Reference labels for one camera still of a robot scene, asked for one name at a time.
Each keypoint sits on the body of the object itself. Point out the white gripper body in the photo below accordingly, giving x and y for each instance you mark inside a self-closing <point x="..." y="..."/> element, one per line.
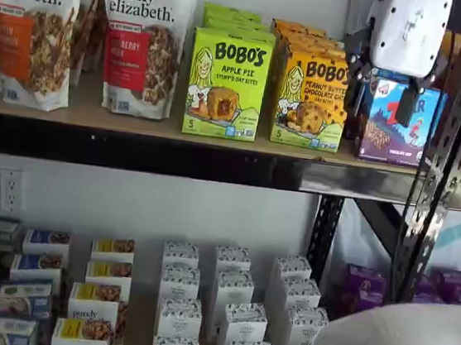
<point x="409" y="30"/>

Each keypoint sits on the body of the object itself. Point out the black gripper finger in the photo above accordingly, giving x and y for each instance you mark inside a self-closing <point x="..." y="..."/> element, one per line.
<point x="356" y="70"/>
<point x="409" y="103"/>

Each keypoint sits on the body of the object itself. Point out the orange Bobo's peanut butter box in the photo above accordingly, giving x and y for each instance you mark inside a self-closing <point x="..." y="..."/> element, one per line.
<point x="309" y="106"/>
<point x="308" y="39"/>
<point x="311" y="48"/>
<point x="297" y="26"/>

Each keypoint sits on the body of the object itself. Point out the blue Zbar box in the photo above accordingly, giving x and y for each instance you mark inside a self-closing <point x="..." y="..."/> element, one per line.
<point x="384" y="136"/>

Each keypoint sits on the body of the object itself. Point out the green Bobo's apple pie box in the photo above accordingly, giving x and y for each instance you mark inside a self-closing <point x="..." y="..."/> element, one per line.
<point x="232" y="10"/>
<point x="235" y="20"/>
<point x="238" y="28"/>
<point x="227" y="89"/>

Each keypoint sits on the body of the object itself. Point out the purple snack box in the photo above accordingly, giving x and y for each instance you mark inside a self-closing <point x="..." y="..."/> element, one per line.
<point x="451" y="283"/>
<point x="425" y="293"/>
<point x="363" y="287"/>

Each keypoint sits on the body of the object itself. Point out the wooden shelf board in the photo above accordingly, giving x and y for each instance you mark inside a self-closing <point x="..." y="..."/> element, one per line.
<point x="136" y="124"/>

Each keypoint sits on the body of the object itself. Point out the yellow label granola box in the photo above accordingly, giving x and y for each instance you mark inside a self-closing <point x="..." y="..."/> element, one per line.
<point x="113" y="248"/>
<point x="92" y="302"/>
<point x="80" y="338"/>
<point x="108" y="273"/>

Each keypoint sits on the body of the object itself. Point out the blue label granola box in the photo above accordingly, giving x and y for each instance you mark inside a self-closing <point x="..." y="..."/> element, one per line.
<point x="36" y="267"/>
<point x="45" y="241"/>
<point x="24" y="297"/>
<point x="6" y="330"/>

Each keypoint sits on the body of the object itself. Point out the granola bag red label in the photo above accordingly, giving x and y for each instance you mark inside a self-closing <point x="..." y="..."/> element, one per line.
<point x="142" y="67"/>

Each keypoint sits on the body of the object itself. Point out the granola bag orange label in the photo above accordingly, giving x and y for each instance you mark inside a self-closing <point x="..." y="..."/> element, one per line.
<point x="31" y="54"/>

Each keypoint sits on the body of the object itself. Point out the perforated metal upright post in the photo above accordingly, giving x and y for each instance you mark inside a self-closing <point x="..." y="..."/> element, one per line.
<point x="433" y="183"/>

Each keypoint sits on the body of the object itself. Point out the black metal shelf frame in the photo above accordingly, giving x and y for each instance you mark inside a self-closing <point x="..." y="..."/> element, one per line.
<point x="174" y="155"/>

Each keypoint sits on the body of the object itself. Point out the white wall outlet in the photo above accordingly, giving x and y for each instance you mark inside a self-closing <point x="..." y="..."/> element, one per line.
<point x="10" y="191"/>

